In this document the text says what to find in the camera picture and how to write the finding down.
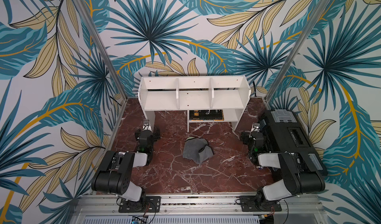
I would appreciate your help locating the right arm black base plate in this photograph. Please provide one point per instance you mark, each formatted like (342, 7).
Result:
(258, 204)

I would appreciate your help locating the left aluminium corner post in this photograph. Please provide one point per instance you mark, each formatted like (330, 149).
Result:
(81, 7)

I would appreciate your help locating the aluminium corner post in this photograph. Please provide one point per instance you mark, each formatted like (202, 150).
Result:
(81, 7)
(315, 16)

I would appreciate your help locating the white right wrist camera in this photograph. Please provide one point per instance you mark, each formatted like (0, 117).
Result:
(256, 127)

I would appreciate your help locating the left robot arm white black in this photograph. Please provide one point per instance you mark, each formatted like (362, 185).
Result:
(114, 174)

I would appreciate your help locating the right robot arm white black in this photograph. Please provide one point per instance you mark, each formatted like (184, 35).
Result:
(296, 164)

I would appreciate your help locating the black plastic toolbox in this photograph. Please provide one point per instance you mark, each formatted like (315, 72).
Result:
(284, 133)

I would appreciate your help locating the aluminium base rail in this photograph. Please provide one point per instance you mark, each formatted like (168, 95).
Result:
(200, 208)

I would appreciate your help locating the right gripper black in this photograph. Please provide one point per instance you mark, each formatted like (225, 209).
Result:
(254, 135)

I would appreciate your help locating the grey and green microfibre cloth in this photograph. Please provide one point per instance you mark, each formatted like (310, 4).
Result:
(197, 149)

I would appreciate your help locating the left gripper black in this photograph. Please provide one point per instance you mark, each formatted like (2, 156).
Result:
(155, 135)

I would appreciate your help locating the black book with yellow text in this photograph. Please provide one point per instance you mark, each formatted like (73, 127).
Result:
(206, 115)

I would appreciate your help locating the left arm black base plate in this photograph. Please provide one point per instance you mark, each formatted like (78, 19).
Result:
(149, 204)

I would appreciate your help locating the white wooden bookshelf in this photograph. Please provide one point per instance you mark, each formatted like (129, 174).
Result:
(230, 94)

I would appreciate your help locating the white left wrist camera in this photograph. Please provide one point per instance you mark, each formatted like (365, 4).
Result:
(146, 125)

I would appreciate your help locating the right aluminium corner post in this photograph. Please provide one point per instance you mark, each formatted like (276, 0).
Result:
(315, 16)

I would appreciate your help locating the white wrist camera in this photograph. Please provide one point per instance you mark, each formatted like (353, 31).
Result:
(146, 125)
(256, 127)

